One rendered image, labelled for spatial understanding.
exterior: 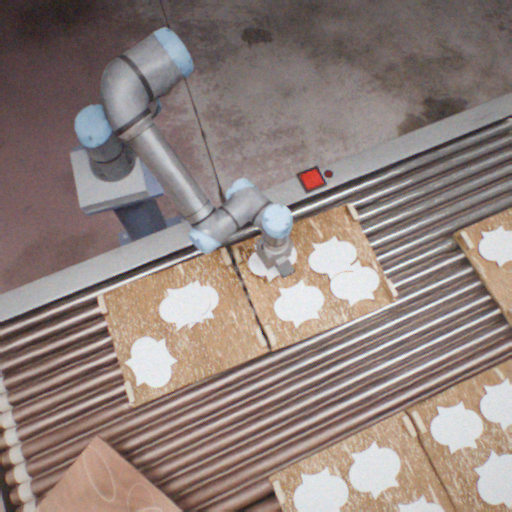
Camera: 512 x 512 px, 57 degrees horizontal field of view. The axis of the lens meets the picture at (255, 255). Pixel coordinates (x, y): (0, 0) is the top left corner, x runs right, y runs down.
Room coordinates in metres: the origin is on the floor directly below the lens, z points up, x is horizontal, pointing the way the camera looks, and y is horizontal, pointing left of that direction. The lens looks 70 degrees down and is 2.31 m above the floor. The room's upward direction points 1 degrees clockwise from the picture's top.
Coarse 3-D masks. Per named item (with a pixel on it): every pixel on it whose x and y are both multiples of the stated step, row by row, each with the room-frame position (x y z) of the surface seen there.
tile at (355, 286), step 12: (336, 276) 0.44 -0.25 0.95; (348, 276) 0.44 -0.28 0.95; (360, 276) 0.44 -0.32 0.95; (372, 276) 0.44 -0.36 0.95; (336, 288) 0.40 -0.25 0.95; (348, 288) 0.40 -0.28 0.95; (360, 288) 0.40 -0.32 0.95; (372, 288) 0.40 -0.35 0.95; (348, 300) 0.36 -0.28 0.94; (360, 300) 0.37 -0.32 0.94
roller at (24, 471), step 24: (432, 288) 0.42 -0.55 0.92; (384, 312) 0.34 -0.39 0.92; (312, 336) 0.26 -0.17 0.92; (336, 336) 0.26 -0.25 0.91; (264, 360) 0.19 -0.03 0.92; (216, 384) 0.12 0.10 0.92; (168, 408) 0.05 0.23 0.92; (96, 432) -0.02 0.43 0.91; (120, 432) -0.02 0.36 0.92; (48, 456) -0.08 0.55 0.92; (72, 456) -0.08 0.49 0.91; (24, 480) -0.15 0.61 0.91
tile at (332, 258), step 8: (336, 240) 0.56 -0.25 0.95; (320, 248) 0.53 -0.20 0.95; (328, 248) 0.53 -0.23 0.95; (336, 248) 0.53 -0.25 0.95; (344, 248) 0.53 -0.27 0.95; (352, 248) 0.53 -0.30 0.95; (312, 256) 0.50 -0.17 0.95; (320, 256) 0.50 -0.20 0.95; (328, 256) 0.50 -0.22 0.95; (336, 256) 0.50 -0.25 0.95; (344, 256) 0.50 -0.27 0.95; (352, 256) 0.50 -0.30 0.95; (312, 264) 0.47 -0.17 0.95; (320, 264) 0.47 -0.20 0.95; (328, 264) 0.47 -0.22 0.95; (336, 264) 0.47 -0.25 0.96; (344, 264) 0.47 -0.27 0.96; (320, 272) 0.45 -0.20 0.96; (328, 272) 0.45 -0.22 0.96; (336, 272) 0.45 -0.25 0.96
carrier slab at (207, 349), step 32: (128, 288) 0.39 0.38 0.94; (160, 288) 0.39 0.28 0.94; (224, 288) 0.40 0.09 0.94; (128, 320) 0.29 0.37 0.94; (160, 320) 0.29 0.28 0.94; (224, 320) 0.30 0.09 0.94; (256, 320) 0.30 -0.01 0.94; (128, 352) 0.20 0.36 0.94; (192, 352) 0.20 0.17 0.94; (224, 352) 0.20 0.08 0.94; (256, 352) 0.21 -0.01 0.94
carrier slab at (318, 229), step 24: (312, 216) 0.64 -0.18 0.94; (336, 216) 0.64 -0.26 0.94; (312, 240) 0.56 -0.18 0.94; (360, 240) 0.56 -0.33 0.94; (240, 264) 0.47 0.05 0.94; (360, 264) 0.48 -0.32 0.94; (264, 288) 0.40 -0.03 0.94; (384, 288) 0.41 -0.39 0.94; (264, 312) 0.32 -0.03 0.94; (336, 312) 0.33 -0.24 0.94; (360, 312) 0.33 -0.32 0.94; (288, 336) 0.25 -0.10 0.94
